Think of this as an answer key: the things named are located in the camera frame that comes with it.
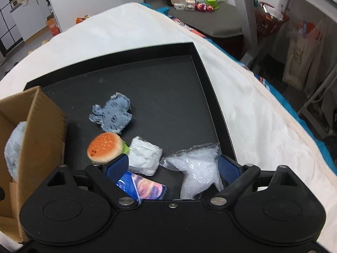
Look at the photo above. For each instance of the grey metal table leg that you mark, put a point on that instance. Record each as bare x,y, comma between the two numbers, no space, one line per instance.
246,18

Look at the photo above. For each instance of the white cabinet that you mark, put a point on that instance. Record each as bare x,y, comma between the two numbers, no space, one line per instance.
34,10

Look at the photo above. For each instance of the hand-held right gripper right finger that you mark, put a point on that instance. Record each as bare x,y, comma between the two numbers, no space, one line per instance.
228,166

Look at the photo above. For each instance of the grey fluffy plush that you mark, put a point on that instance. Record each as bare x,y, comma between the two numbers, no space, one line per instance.
15,150

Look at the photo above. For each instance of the white packet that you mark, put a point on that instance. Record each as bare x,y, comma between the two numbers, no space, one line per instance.
144,155

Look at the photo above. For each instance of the orange basket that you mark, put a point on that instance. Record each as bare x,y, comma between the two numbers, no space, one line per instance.
271,21

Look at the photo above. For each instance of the orange box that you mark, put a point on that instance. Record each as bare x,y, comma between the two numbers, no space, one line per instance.
54,26

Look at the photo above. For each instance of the clear plastic bag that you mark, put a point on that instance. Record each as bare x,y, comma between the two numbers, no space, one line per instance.
197,168

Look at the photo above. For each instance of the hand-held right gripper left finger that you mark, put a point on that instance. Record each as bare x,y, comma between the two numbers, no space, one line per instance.
118,165

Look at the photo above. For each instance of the grey bench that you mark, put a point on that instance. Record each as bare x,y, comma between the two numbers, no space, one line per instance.
210,23

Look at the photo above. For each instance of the green cup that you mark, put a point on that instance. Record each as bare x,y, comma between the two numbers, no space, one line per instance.
212,4

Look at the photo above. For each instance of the cardboard box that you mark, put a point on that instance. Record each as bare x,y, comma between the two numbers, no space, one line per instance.
39,137

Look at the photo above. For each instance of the white charger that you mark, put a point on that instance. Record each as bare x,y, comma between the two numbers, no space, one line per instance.
179,6

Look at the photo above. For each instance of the black tray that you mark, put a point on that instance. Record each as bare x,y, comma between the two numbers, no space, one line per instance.
158,84

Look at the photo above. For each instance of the hamburger plush toy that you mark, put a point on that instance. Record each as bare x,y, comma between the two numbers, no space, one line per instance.
104,146

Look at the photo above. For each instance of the beige tote bag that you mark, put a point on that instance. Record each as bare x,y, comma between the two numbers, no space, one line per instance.
300,58

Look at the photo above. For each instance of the blue snack packet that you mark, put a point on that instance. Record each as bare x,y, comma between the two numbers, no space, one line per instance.
148,189

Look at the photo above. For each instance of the red round toys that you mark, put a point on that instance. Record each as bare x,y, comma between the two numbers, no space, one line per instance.
204,8

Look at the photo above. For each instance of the blue-grey cloth toy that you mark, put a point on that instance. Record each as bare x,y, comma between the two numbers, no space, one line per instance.
113,116

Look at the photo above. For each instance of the black grid door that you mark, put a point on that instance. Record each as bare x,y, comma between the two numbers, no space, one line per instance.
9,31

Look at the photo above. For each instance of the orange snack bag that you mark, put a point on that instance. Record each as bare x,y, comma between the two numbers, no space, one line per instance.
83,19

